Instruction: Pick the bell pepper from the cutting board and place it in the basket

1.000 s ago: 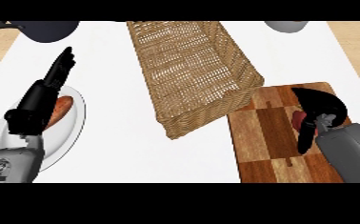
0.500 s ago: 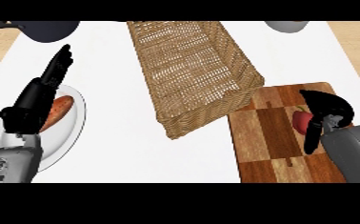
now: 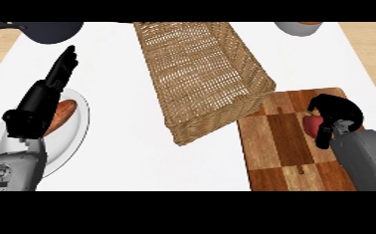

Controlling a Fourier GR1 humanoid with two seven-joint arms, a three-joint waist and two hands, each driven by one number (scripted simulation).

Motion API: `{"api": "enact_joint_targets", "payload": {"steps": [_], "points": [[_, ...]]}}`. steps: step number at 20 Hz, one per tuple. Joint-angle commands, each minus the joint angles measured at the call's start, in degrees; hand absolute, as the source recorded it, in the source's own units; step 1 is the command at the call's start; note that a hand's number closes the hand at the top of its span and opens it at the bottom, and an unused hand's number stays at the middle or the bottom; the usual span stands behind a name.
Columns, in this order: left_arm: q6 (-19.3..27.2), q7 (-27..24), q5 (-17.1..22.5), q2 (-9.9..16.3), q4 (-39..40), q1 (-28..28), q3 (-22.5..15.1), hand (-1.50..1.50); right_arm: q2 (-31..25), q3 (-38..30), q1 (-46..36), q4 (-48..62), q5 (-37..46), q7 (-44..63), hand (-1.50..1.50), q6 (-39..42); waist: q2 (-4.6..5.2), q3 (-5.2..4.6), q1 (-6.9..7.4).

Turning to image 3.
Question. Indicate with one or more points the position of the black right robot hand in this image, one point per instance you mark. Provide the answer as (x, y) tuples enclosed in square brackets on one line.
[(338, 108)]

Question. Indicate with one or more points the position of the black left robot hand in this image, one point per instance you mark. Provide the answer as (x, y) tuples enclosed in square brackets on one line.
[(37, 105)]

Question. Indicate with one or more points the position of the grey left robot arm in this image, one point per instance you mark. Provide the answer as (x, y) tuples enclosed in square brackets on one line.
[(19, 165)]

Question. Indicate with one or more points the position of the wooden cutting board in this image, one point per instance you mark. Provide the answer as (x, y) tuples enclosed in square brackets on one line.
[(289, 145)]

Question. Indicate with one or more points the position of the wicker basket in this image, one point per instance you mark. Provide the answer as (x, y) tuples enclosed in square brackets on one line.
[(205, 78)]

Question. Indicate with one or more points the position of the orange-brown sweet potato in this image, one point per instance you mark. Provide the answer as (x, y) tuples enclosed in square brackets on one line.
[(62, 113)]

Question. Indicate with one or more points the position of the white plate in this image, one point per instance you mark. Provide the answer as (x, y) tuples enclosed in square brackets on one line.
[(68, 135)]

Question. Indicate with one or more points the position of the grey bowl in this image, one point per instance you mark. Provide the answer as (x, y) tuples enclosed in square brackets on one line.
[(298, 28)]

